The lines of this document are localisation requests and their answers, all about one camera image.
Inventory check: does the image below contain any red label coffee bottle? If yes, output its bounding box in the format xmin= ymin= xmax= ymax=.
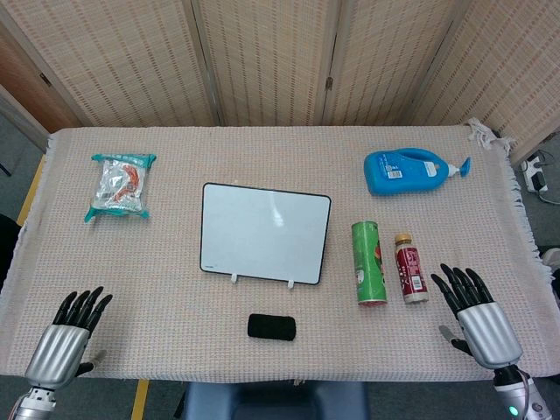
xmin=394 ymin=233 xmax=430 ymax=305

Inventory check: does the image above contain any blue pump lotion bottle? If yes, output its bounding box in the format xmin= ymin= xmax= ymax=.
xmin=363 ymin=148 xmax=473 ymax=197

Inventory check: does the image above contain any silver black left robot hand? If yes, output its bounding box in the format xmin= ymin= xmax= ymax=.
xmin=24 ymin=286 xmax=114 ymax=391

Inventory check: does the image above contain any black eraser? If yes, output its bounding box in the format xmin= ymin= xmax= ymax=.
xmin=247 ymin=312 xmax=298 ymax=340

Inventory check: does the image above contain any woven bamboo folding screen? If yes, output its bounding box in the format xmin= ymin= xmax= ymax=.
xmin=0 ymin=0 xmax=560 ymax=165

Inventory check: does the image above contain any green chip can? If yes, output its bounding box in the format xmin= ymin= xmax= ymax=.
xmin=351 ymin=220 xmax=389 ymax=306

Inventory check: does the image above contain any white power strip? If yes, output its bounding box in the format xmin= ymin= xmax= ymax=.
xmin=520 ymin=157 xmax=550 ymax=193

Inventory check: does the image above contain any beige woven tablecloth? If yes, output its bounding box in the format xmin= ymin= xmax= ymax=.
xmin=0 ymin=117 xmax=555 ymax=387

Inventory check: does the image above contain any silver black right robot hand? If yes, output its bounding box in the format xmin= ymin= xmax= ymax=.
xmin=430 ymin=262 xmax=524 ymax=384

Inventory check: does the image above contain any black-framed small whiteboard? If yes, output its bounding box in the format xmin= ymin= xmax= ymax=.
xmin=199 ymin=182 xmax=333 ymax=286

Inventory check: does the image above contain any teal clear snack packet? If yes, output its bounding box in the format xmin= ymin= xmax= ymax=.
xmin=84 ymin=152 xmax=158 ymax=223

